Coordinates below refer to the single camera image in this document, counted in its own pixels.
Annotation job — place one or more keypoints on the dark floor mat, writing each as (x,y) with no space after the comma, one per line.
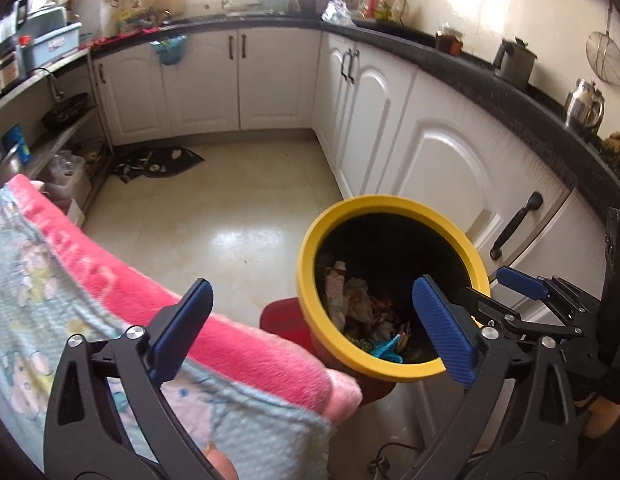
(154,163)

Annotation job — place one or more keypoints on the steel kettle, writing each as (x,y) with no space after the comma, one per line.
(584,108)

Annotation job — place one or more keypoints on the yellow rimmed trash bin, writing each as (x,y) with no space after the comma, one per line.
(389,242)

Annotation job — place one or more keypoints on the blue hanging basket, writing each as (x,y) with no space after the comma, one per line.
(169,51)

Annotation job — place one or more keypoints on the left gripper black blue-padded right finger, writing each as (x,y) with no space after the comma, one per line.
(508,425)

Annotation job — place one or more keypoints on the cartoon print blue tablecloth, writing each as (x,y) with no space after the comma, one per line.
(266,403)

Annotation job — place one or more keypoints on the grey kettle jug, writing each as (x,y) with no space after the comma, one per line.
(514,62)

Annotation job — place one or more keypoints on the colourful snack wrappers pile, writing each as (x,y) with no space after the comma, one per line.
(368,322)

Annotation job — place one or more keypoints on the person's right hand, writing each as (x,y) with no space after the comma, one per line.
(600,415)

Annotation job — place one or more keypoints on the black frying pan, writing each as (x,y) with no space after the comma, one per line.
(65,113)

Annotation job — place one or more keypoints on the wire strainer on wall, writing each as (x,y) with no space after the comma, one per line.
(603,54)

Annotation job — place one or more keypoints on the white kitchen cabinets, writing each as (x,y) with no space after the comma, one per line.
(437,131)

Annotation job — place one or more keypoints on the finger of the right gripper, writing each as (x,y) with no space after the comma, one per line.
(513,286)
(485,310)

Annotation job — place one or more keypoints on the pink fleece blanket edge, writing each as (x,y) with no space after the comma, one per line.
(190,329)

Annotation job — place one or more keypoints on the blue plastic storage box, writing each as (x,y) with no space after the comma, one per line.
(51,46)

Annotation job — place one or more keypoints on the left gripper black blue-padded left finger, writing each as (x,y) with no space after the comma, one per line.
(84,437)

